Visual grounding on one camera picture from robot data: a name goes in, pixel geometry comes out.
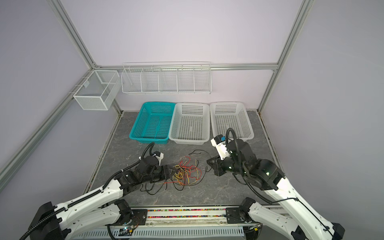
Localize teal plastic basket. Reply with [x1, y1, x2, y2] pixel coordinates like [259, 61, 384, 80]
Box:
[129, 102, 176, 144]

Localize white mesh wall box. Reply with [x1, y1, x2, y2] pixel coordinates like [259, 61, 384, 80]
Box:
[74, 70, 122, 111]

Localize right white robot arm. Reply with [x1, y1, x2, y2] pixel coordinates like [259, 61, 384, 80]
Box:
[207, 128, 345, 240]

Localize white slotted cable duct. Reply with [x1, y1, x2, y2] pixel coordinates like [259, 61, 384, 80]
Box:
[75, 226, 245, 240]

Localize white wire shelf rack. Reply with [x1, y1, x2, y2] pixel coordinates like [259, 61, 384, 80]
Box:
[121, 62, 212, 94]

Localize white plastic basket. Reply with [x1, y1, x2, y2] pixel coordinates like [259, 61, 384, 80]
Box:
[169, 103, 211, 145]
[210, 102, 254, 142]

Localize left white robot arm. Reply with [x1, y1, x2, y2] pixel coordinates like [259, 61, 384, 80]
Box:
[21, 143, 174, 240]

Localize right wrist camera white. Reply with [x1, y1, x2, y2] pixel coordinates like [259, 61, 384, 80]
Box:
[211, 135, 230, 160]

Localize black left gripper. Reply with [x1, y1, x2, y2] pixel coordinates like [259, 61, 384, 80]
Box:
[142, 164, 177, 185]

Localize white plastic basket right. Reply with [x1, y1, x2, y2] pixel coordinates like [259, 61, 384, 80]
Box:
[210, 102, 254, 142]

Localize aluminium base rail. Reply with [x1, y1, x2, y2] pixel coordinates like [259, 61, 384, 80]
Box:
[65, 203, 313, 227]

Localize red yellow black cables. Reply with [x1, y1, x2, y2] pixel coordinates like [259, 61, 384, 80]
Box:
[143, 154, 208, 196]

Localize white plastic basket middle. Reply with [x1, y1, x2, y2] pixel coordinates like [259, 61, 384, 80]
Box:
[169, 103, 211, 145]

